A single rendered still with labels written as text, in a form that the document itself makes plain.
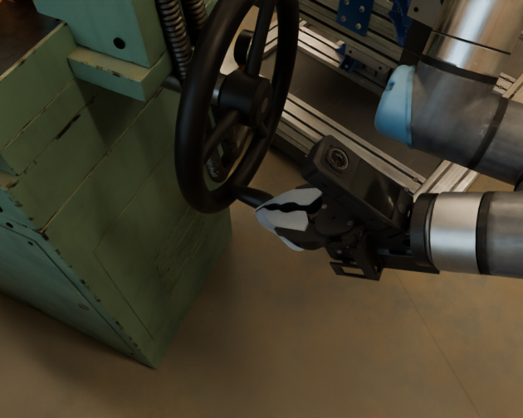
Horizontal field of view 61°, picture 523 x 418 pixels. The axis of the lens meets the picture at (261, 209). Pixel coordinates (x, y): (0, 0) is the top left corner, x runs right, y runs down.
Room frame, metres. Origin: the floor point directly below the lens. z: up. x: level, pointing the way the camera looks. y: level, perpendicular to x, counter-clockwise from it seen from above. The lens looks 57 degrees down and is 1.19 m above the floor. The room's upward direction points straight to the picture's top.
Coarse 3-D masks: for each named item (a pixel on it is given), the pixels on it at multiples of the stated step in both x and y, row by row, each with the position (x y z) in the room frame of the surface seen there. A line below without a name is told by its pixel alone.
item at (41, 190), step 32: (96, 96) 0.41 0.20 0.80; (128, 96) 0.46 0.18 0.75; (64, 128) 0.36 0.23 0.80; (96, 128) 0.40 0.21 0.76; (64, 160) 0.34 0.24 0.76; (96, 160) 0.38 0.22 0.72; (0, 192) 0.27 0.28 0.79; (32, 192) 0.29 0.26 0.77; (64, 192) 0.32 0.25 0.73; (32, 224) 0.27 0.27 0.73
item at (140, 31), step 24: (48, 0) 0.42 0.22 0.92; (72, 0) 0.41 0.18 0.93; (96, 0) 0.39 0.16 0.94; (120, 0) 0.38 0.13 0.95; (144, 0) 0.39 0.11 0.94; (72, 24) 0.41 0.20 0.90; (96, 24) 0.40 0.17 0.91; (120, 24) 0.38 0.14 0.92; (144, 24) 0.38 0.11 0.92; (96, 48) 0.40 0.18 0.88; (120, 48) 0.38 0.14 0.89; (144, 48) 0.38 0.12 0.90
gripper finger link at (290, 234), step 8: (312, 224) 0.24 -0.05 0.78; (280, 232) 0.24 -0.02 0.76; (288, 232) 0.24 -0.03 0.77; (296, 232) 0.24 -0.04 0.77; (304, 232) 0.23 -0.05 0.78; (312, 232) 0.23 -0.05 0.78; (288, 240) 0.23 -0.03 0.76; (296, 240) 0.22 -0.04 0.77; (304, 240) 0.22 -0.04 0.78; (312, 240) 0.22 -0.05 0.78; (320, 240) 0.22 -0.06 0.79; (328, 240) 0.22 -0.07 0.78; (304, 248) 0.22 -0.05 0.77; (312, 248) 0.22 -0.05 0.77
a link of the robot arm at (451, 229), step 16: (448, 192) 0.23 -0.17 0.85; (464, 192) 0.23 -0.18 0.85; (480, 192) 0.22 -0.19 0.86; (432, 208) 0.22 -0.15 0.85; (448, 208) 0.21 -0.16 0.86; (464, 208) 0.21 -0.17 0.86; (432, 224) 0.20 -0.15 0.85; (448, 224) 0.20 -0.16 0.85; (464, 224) 0.19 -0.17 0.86; (432, 240) 0.19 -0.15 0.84; (448, 240) 0.18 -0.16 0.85; (464, 240) 0.18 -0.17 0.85; (432, 256) 0.18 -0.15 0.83; (448, 256) 0.18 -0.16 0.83; (464, 256) 0.17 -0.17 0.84; (464, 272) 0.17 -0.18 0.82; (480, 272) 0.17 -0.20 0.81
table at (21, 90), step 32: (0, 32) 0.40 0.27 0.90; (32, 32) 0.40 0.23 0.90; (64, 32) 0.41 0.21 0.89; (0, 64) 0.35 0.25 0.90; (32, 64) 0.36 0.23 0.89; (64, 64) 0.39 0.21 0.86; (96, 64) 0.38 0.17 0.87; (128, 64) 0.38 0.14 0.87; (160, 64) 0.39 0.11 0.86; (0, 96) 0.32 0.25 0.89; (32, 96) 0.34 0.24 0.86; (0, 128) 0.30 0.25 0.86
